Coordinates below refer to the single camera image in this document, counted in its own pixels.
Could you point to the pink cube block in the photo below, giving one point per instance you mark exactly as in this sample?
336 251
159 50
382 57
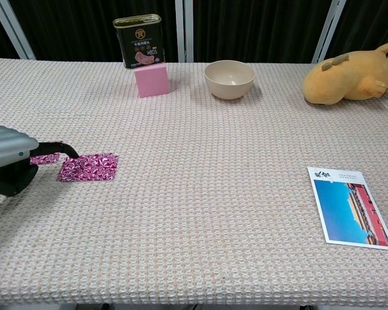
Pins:
152 80

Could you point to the dark luncheon meat can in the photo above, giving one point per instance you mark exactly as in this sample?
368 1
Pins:
142 42

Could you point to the beige bowl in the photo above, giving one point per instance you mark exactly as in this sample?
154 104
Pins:
229 80

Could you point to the beige woven tablecloth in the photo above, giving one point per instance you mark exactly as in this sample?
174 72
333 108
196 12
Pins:
194 193

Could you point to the white partition frame post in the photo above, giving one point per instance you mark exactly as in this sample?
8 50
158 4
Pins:
184 29
328 32
15 32

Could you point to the blue red postcard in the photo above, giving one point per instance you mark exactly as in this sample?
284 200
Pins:
346 206

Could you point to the yellow plush toy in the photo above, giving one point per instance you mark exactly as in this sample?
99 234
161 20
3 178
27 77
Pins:
342 80

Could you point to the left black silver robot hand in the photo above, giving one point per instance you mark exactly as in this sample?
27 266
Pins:
6 148

